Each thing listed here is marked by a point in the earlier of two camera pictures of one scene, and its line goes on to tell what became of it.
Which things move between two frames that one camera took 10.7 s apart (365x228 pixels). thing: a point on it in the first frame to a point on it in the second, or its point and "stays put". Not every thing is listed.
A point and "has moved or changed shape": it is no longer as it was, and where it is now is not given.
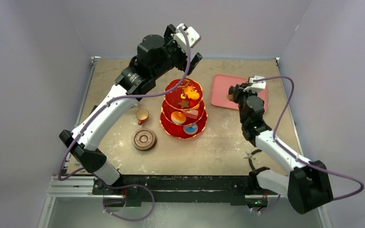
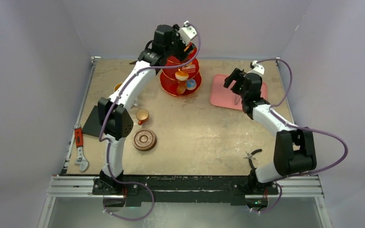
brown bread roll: [231, 95] to [181, 88]
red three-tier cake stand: [183, 115] has moved or changed shape
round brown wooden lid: [144, 139] stays put
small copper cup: [142, 115] stays put
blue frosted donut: [191, 128] to [191, 84]
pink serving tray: [220, 85] stays put
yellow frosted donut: [178, 118] to [181, 76]
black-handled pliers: [250, 157] stays put
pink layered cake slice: [191, 113] has moved or changed shape
